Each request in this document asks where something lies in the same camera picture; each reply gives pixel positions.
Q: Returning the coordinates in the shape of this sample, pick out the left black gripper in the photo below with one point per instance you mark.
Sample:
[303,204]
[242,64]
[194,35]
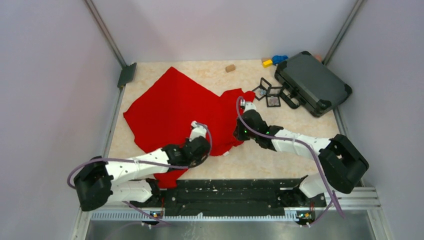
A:
[198,159]

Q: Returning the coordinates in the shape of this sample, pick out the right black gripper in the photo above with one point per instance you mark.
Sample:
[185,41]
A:
[237,133]

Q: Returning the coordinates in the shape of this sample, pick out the red t-shirt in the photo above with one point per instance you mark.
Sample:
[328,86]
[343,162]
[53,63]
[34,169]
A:
[164,113]

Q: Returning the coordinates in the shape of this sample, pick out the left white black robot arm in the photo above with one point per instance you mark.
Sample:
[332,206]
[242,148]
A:
[108,180]

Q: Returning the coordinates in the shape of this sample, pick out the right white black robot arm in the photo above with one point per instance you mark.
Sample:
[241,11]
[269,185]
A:
[340,164]

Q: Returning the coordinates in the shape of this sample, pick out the open black brooch box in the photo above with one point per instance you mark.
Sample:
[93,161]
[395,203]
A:
[261,90]

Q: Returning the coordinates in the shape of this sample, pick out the brown wooden block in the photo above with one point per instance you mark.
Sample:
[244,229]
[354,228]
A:
[230,68]

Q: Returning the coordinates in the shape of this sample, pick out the yellow toy block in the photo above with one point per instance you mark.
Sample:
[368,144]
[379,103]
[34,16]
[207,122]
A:
[267,63]

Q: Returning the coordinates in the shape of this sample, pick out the dark grey carrying case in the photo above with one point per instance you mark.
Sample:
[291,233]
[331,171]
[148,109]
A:
[308,83]

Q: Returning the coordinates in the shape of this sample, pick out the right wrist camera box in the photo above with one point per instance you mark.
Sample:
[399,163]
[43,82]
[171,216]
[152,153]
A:
[247,105]

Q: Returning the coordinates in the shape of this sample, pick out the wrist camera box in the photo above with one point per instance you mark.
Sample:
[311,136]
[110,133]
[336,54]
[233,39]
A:
[247,105]
[197,130]

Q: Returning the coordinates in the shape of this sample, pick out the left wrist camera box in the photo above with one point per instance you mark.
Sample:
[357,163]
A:
[197,130]

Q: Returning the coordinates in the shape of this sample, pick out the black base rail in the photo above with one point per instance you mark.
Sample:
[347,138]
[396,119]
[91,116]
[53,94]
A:
[231,198]

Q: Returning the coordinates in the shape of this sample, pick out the black corner bracket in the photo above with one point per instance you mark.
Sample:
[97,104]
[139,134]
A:
[127,75]

